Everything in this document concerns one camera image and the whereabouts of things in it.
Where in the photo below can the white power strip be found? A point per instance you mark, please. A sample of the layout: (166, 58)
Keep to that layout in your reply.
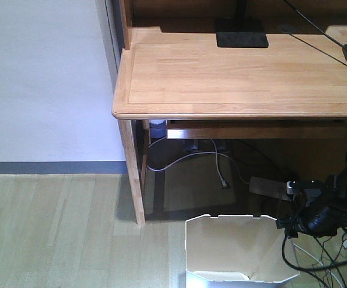
(269, 188)

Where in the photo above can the white blue bottle under desk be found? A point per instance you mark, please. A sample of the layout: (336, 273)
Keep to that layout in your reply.
(158, 128)

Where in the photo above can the black monitor stand base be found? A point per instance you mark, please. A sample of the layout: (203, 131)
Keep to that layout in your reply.
(238, 31)

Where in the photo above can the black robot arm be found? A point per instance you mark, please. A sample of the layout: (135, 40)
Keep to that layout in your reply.
(336, 187)

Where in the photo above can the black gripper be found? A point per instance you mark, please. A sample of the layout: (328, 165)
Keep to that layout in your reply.
(317, 218)

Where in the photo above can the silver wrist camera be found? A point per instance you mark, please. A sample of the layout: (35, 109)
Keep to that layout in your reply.
(293, 186)

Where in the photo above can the wooden desk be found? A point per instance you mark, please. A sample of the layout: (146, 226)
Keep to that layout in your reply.
(171, 68)

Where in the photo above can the white plastic trash bin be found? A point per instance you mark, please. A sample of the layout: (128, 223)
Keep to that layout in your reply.
(235, 251)

